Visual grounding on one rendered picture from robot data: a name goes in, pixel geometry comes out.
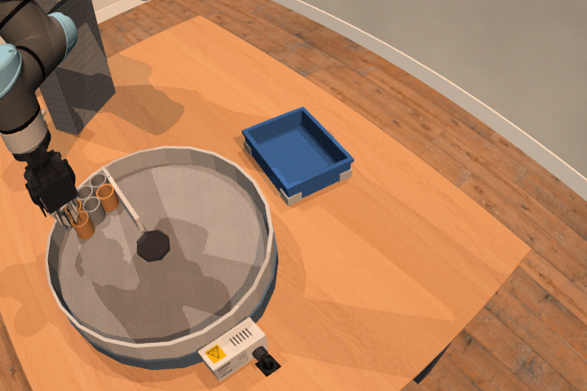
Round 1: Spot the bronze bushing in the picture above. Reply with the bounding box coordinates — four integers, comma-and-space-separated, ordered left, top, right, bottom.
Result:
96, 184, 119, 212
65, 199, 84, 221
71, 211, 95, 239

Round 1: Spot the grey metal sleeve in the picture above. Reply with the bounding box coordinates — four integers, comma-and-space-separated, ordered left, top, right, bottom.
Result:
77, 185, 96, 204
90, 173, 109, 197
82, 196, 106, 225

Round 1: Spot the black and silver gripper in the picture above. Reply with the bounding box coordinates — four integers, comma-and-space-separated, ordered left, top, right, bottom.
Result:
12, 130, 79, 226

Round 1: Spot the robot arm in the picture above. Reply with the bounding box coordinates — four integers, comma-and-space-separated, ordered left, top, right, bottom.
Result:
0, 0, 77, 154

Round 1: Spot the grey round turntable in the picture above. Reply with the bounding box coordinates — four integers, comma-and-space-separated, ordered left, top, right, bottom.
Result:
45, 146, 281, 382

